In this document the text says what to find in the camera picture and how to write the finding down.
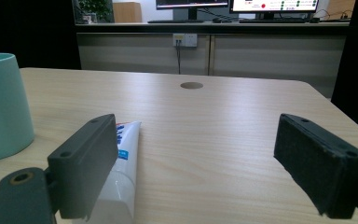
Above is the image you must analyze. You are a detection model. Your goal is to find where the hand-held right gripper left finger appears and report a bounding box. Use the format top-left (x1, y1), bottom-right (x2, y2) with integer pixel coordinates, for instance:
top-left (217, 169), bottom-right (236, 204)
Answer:
top-left (47, 113), bottom-right (119, 220)

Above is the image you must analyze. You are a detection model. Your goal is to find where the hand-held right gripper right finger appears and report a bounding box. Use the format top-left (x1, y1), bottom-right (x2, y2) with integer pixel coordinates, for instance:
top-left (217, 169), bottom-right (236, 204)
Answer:
top-left (273, 113), bottom-right (358, 220)

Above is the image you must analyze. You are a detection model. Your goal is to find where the white toothpaste tube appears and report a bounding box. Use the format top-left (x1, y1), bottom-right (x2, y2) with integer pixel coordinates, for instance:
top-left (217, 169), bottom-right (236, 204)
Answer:
top-left (72, 120), bottom-right (143, 224)

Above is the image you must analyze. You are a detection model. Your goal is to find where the teal cup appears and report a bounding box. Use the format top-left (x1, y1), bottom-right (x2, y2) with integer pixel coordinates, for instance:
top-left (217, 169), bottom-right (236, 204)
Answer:
top-left (0, 52), bottom-right (35, 166)

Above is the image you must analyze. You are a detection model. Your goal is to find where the black keyboard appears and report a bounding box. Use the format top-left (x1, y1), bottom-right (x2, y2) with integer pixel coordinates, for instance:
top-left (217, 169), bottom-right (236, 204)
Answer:
top-left (146, 19), bottom-right (205, 24)
top-left (238, 18), bottom-right (308, 24)

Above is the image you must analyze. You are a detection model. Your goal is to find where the green potted plant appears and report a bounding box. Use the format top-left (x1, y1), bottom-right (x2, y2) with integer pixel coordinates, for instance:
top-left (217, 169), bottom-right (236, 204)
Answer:
top-left (77, 0), bottom-right (114, 24)

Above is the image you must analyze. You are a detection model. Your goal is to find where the brown cardboard box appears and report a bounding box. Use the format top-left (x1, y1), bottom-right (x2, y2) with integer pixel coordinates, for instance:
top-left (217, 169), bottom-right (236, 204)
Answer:
top-left (112, 1), bottom-right (143, 23)

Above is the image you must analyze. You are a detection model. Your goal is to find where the grey partition counter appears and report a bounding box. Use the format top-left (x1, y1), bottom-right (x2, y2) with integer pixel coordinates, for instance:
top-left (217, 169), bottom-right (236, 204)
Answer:
top-left (75, 21), bottom-right (351, 99)

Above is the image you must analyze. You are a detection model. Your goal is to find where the white-screen computer monitor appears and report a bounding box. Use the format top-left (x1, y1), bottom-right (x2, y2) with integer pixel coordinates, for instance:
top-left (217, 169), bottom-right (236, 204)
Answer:
top-left (229, 0), bottom-right (321, 21)

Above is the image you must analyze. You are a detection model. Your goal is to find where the black computer monitor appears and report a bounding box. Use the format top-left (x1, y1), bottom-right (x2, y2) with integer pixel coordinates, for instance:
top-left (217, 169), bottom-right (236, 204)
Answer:
top-left (155, 0), bottom-right (229, 21)

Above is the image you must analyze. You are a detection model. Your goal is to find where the white wall socket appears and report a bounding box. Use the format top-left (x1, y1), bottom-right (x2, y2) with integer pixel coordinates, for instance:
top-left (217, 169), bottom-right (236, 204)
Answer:
top-left (172, 33), bottom-right (199, 49)

